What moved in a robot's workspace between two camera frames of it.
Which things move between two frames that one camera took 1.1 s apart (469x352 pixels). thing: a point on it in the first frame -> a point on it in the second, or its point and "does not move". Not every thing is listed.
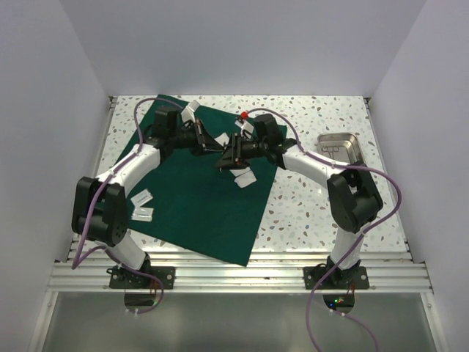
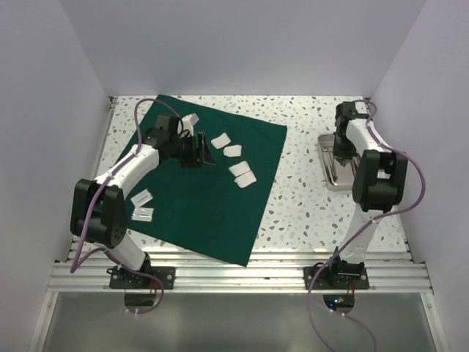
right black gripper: x=234 y=153 -> x=343 y=156
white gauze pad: x=245 y=179 does not move
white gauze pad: x=222 y=138 does not move
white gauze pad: x=237 y=172 does not move
